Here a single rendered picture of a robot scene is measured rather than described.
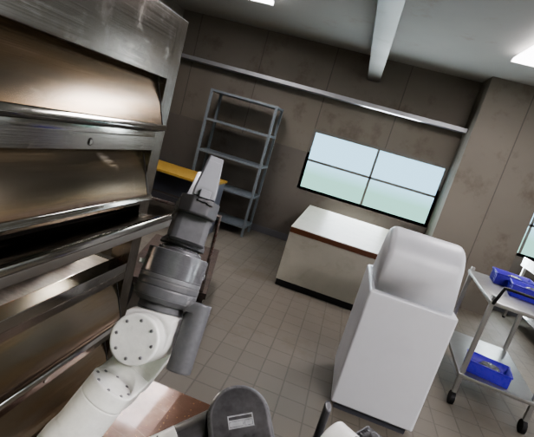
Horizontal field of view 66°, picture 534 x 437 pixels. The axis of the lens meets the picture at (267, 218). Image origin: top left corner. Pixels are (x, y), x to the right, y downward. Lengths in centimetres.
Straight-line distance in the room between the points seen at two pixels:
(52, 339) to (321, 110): 613
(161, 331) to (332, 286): 456
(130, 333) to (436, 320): 263
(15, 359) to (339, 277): 408
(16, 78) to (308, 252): 426
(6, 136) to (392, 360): 269
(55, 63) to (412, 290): 251
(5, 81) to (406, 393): 294
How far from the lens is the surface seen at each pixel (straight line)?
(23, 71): 106
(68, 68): 118
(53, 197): 120
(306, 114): 710
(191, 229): 57
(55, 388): 169
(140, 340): 55
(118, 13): 129
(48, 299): 138
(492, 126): 676
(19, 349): 140
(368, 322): 301
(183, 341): 58
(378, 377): 319
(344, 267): 498
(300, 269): 504
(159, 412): 195
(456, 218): 673
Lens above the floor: 183
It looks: 12 degrees down
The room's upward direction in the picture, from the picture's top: 16 degrees clockwise
